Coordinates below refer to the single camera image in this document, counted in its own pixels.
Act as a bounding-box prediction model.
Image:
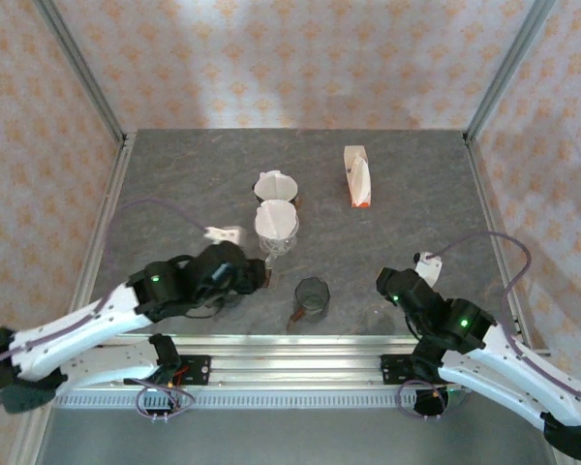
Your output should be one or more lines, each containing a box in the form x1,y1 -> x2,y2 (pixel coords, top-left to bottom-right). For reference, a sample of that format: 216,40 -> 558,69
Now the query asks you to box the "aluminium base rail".
96,333 -> 563,391

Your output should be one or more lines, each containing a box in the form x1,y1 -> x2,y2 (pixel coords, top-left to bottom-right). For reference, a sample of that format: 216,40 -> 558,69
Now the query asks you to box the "aluminium table side rail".
66,135 -> 138,333
463,138 -> 534,350

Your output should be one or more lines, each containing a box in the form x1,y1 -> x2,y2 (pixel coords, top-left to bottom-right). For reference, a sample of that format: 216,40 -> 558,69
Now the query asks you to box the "white slotted cable duct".
52,391 -> 420,409

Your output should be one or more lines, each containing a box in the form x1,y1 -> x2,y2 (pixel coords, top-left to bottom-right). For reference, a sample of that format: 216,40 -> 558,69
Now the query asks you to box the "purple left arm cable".
0,197 -> 209,411

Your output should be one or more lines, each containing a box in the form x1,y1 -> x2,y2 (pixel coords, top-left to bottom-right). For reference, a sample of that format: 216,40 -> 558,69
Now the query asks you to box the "clear ribbed coffee dripper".
256,225 -> 302,257

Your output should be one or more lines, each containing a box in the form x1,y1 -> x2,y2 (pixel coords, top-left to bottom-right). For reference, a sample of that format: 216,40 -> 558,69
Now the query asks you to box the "white paper coffee filter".
254,200 -> 300,242
253,170 -> 300,202

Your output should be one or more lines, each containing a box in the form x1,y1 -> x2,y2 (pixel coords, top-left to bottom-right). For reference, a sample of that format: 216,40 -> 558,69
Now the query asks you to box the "coffee filter pack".
343,143 -> 373,209

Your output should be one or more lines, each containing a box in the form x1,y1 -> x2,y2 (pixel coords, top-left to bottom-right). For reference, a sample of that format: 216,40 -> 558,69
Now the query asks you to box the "smoky dark cup brown handle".
288,276 -> 331,335

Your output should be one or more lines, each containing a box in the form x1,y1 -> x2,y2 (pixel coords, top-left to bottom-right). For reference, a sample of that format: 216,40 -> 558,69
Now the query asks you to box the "aluminium frame post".
464,0 -> 558,144
33,0 -> 130,144

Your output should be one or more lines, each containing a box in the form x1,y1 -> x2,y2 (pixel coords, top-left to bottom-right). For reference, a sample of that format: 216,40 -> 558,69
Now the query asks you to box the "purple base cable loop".
135,381 -> 199,422
396,379 -> 474,420

